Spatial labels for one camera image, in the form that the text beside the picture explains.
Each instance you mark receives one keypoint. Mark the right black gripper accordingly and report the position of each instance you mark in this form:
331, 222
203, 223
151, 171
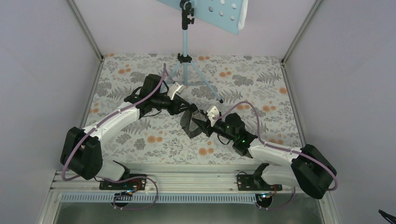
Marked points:
203, 126

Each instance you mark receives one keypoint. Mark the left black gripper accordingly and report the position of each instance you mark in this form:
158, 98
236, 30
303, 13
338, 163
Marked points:
176, 103

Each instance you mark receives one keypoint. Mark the black metronome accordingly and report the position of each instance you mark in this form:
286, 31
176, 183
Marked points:
191, 129

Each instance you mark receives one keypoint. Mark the light blue music stand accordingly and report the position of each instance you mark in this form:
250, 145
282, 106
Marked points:
223, 14

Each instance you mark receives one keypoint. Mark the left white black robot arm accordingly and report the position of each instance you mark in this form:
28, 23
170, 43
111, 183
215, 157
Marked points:
82, 152

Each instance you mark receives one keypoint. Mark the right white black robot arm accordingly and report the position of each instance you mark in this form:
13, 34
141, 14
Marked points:
305, 168

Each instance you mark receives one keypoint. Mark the floral patterned table mat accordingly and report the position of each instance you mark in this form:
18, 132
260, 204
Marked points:
253, 87

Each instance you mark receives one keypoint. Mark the white sheet music paper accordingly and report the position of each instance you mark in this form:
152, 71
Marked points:
243, 14

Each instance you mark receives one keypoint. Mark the black object at corner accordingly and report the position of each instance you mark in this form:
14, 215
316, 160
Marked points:
388, 217

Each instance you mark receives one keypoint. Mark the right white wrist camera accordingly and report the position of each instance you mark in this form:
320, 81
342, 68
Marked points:
212, 114

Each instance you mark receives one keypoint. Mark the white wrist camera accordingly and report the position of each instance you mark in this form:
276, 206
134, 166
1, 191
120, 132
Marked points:
176, 88
212, 114

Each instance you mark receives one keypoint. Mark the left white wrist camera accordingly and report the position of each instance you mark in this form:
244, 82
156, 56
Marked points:
176, 88

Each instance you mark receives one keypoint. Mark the aluminium mounting rail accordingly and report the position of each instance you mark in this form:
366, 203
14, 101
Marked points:
170, 183

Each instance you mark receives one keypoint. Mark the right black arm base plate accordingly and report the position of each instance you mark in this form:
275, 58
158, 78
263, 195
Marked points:
247, 182

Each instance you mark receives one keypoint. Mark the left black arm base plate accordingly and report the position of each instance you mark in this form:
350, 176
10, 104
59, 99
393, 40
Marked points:
138, 183

